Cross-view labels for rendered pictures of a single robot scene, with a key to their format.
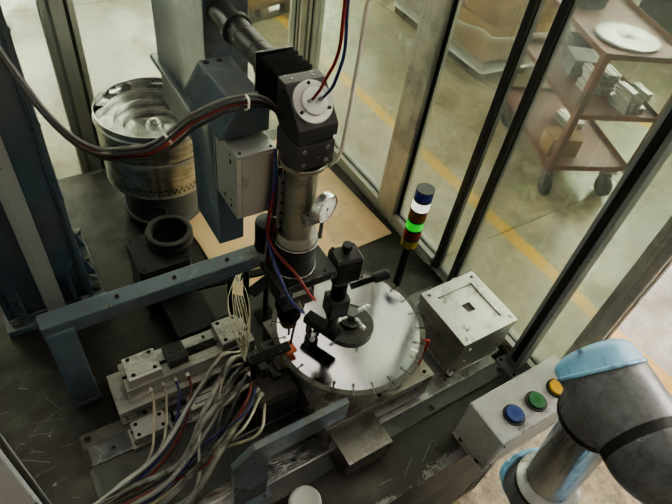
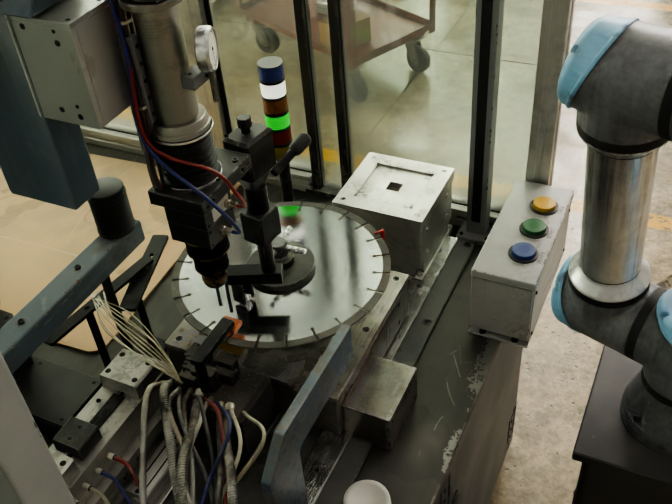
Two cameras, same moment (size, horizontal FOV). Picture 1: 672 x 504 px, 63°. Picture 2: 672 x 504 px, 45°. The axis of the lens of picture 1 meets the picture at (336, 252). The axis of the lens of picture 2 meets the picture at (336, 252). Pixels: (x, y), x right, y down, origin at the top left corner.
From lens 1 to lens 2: 0.35 m
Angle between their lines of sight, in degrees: 18
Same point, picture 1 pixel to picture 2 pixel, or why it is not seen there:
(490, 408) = (495, 262)
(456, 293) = (370, 181)
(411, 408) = (406, 335)
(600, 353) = (595, 33)
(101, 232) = not seen: outside the picture
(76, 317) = not seen: outside the picture
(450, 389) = (433, 292)
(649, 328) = (563, 173)
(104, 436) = not seen: outside the picture
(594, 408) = (626, 85)
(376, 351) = (334, 273)
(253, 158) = (87, 21)
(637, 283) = (557, 24)
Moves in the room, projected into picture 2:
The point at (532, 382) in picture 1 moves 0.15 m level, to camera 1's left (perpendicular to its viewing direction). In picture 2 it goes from (516, 215) to (445, 242)
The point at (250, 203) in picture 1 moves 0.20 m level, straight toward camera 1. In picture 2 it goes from (107, 98) to (204, 172)
